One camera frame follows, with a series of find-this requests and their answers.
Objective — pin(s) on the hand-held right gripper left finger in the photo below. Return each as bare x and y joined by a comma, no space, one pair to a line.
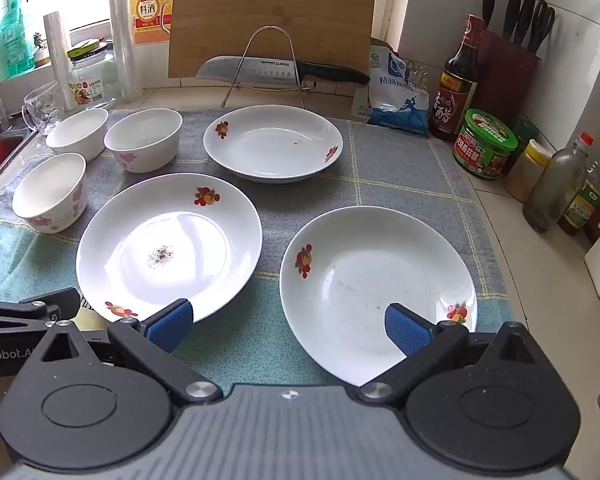
172,322

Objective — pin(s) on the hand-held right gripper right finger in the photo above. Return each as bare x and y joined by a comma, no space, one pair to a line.
405,327

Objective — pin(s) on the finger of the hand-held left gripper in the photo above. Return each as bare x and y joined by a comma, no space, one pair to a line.
55,302

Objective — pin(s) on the white fruit print plate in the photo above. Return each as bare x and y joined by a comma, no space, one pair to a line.
180,240
270,142
360,280

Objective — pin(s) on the white floral bowl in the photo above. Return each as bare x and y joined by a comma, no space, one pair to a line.
50,210
77,135
145,152

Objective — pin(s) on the sink basin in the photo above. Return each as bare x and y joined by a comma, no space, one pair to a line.
10,145

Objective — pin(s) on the grey checked dish towel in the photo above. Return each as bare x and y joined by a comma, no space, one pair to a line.
290,195

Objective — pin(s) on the clear glass mug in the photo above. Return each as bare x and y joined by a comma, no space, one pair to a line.
42,105

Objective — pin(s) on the green lid sauce jar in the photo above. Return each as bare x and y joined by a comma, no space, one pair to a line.
482,152

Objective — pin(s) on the yellow lid spice jar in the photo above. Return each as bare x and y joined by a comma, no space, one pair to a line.
525,175

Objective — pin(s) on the clear bottle red cap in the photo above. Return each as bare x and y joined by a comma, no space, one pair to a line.
547,190

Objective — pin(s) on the green label bottle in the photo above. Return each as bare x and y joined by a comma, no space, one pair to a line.
580,210

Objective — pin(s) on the glass jar green lid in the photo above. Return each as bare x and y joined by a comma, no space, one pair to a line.
92,82

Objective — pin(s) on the white blue salt bag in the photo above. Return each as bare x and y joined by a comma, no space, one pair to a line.
397,105

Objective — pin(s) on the dark vinegar bottle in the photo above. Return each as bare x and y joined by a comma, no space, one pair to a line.
455,105

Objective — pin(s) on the green dish soap bottle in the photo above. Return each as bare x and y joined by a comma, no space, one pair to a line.
17,40

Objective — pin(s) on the green lid spice jar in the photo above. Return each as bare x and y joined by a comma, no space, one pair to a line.
527,130

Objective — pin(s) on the small windowsill figurine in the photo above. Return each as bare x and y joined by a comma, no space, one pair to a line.
39,42

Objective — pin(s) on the dark red knife block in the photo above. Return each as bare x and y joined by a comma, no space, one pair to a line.
510,80

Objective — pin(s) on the tall plastic wrap roll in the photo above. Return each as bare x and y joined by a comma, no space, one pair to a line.
124,35

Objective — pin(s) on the yellow cooking wine jug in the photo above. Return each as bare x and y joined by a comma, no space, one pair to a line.
150,10

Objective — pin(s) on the bamboo cutting board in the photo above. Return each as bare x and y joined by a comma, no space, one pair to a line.
270,5

